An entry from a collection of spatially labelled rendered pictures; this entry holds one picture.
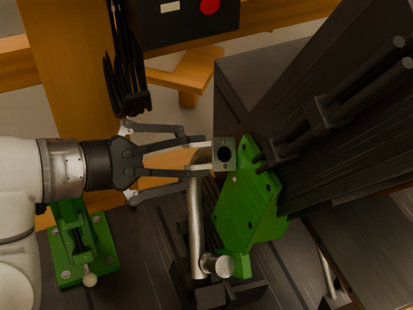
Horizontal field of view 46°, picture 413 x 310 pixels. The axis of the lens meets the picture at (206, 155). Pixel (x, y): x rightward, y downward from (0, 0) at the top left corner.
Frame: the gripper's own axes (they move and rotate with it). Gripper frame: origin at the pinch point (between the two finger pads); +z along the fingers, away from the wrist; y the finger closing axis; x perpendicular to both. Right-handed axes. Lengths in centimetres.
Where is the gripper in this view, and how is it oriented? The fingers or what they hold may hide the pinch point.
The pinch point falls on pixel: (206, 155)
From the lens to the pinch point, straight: 79.0
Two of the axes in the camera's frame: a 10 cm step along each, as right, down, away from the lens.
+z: 9.0, -0.8, 4.3
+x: -4.3, -0.1, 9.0
